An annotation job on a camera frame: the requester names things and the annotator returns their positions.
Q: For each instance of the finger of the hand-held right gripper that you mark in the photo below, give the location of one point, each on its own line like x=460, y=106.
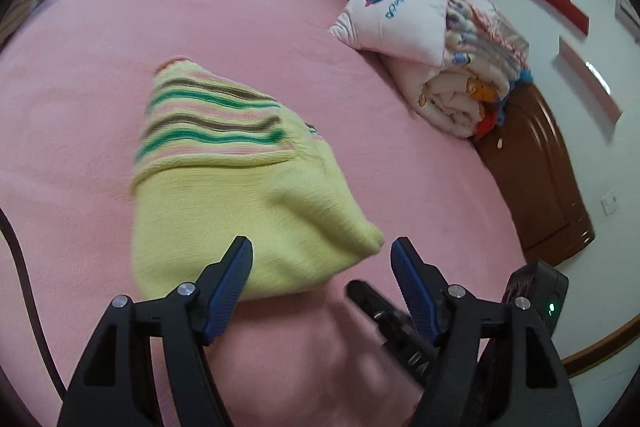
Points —
x=372, y=307

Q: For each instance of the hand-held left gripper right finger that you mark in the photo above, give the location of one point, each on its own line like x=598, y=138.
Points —
x=415, y=297

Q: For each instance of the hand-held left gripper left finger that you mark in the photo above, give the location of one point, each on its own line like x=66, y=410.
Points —
x=227, y=292

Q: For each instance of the yellow striped knit sweater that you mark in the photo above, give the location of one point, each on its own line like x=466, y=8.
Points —
x=240, y=197

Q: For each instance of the brown wooden headboard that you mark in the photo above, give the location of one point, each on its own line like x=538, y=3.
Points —
x=540, y=167

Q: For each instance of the folded cartoon print quilt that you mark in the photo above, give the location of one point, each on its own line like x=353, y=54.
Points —
x=465, y=72

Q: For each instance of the pink printed pillow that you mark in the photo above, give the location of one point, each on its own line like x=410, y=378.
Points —
x=400, y=17

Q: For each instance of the pink bed sheet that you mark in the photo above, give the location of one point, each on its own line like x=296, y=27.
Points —
x=100, y=32

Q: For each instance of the white wall socket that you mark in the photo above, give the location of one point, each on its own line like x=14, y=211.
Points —
x=610, y=202

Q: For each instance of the white wall shelf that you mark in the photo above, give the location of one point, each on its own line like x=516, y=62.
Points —
x=587, y=79
x=629, y=19

